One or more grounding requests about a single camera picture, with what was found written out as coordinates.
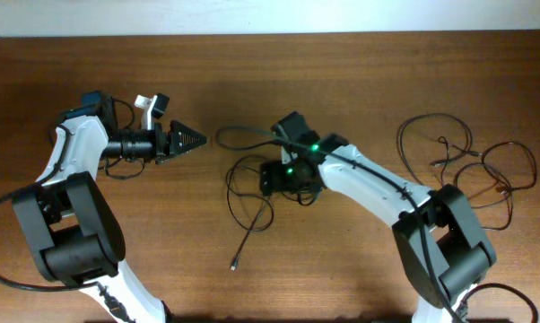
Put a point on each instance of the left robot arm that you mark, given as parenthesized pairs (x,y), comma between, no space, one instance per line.
(73,236)

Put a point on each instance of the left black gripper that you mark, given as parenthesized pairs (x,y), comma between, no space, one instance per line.
(175,146)

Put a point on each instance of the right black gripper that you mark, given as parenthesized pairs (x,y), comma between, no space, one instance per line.
(273,179)

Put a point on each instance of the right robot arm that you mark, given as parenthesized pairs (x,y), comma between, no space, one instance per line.
(444,249)

